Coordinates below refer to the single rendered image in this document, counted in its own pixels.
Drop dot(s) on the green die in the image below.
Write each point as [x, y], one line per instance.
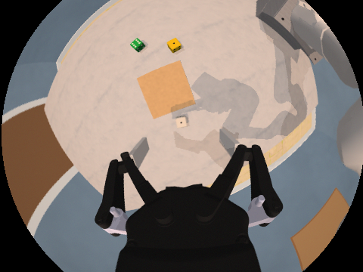
[138, 45]

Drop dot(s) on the yellow die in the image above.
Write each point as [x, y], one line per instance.
[174, 45]

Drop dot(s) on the white die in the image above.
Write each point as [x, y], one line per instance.
[180, 121]

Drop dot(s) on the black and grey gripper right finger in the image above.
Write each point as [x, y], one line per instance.
[265, 204]

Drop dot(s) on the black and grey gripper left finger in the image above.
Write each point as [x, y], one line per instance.
[111, 215]

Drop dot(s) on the tan square mat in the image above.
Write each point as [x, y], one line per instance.
[166, 89]

